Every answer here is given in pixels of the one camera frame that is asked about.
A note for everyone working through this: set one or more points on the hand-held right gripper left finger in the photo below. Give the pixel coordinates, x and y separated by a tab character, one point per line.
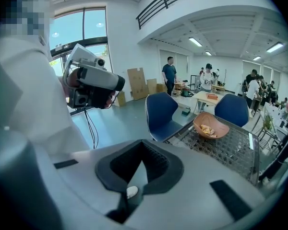
86	176

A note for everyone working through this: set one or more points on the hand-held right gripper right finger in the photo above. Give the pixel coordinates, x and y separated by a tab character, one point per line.
187	200

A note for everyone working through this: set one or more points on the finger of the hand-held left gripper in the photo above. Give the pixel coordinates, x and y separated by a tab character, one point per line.
115	81

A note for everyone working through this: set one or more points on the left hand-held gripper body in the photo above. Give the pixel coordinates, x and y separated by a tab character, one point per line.
91	77

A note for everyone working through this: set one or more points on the orange patterned snack packet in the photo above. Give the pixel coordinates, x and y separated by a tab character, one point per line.
206	128

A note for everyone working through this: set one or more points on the wooden bowl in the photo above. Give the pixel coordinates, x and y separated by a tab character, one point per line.
220	128

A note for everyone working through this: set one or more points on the person's left hand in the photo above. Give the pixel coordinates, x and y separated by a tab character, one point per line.
73	78

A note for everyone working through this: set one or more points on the cardboard box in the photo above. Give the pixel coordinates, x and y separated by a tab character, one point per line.
151	86
121	99

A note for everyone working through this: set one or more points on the flat cardboard sheet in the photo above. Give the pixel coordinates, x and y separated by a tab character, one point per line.
136	83

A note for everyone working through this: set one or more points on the person's white right shoe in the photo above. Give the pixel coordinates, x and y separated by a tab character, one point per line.
132	191

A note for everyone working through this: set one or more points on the black-framed window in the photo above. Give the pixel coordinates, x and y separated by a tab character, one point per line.
93	25

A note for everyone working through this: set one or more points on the blue chair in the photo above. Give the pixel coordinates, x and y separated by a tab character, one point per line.
231	109
160	114

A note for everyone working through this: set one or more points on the person's white printed shirt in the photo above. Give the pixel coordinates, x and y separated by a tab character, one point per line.
33	92

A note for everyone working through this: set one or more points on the wicker glass-top table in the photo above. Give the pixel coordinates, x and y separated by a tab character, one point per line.
230	150

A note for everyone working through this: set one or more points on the dark teal box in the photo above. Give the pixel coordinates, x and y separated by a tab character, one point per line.
186	111

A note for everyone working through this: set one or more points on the ceiling light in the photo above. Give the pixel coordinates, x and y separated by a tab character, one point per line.
195	42
275	47
256	58
208	53

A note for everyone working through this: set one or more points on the light wooden table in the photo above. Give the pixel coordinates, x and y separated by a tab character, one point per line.
204	102

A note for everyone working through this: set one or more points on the person's head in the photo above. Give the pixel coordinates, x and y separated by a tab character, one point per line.
24	11

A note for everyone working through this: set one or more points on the orange wooden box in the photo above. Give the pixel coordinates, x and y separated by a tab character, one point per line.
211	96

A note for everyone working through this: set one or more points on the small grey camera box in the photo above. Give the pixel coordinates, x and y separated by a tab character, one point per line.
100	62
80	99

